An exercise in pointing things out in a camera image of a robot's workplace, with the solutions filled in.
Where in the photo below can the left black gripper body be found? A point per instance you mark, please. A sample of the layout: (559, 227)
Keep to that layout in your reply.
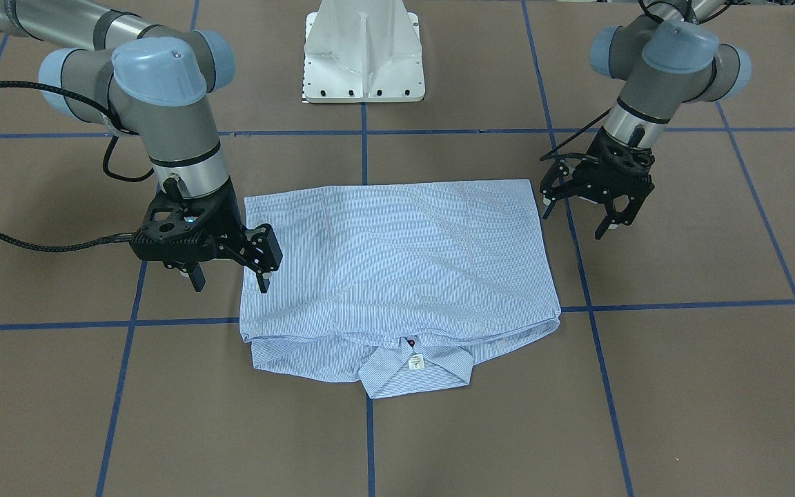
(603, 153)

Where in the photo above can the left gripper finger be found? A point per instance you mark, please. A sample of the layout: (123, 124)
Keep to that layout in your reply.
(636, 195)
(552, 186)

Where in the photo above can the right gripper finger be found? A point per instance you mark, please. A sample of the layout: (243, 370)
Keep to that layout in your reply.
(259, 251)
(197, 278)

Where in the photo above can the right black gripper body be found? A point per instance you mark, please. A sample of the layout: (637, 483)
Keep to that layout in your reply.
(227, 210)

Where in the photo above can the light blue striped shirt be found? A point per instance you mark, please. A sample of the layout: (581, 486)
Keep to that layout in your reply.
(404, 288)

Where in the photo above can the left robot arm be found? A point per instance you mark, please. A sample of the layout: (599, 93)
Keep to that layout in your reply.
(666, 58)

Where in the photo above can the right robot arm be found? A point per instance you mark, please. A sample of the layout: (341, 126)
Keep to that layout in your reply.
(144, 79)

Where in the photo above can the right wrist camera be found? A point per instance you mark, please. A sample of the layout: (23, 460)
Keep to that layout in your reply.
(169, 220)

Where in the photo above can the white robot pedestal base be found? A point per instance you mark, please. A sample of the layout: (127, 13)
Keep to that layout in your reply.
(363, 52)

